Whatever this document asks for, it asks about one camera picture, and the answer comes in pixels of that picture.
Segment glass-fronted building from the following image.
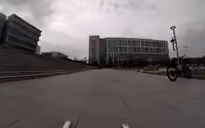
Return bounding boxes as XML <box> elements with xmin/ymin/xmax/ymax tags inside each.
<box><xmin>88</xmin><ymin>35</ymin><xmax>170</xmax><ymax>67</ymax></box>

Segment dark layered building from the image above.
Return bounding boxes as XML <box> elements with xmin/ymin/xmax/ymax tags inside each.
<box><xmin>0</xmin><ymin>6</ymin><xmax>43</xmax><ymax>55</ymax></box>

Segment grey paved plaza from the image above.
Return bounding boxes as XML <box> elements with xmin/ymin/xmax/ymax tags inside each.
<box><xmin>0</xmin><ymin>68</ymin><xmax>205</xmax><ymax>128</ymax></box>

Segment wide grey stone stairs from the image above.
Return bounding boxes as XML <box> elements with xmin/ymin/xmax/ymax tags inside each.
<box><xmin>0</xmin><ymin>46</ymin><xmax>97</xmax><ymax>84</ymax></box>

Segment lamp pole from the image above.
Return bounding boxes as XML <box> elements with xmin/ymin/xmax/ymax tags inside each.
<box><xmin>169</xmin><ymin>25</ymin><xmax>181</xmax><ymax>69</ymax></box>

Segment bicycle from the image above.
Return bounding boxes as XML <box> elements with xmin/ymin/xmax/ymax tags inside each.
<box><xmin>166</xmin><ymin>54</ymin><xmax>193</xmax><ymax>82</ymax></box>

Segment low flat building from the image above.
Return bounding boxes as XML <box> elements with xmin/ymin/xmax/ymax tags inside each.
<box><xmin>40</xmin><ymin>51</ymin><xmax>69</xmax><ymax>60</ymax></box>

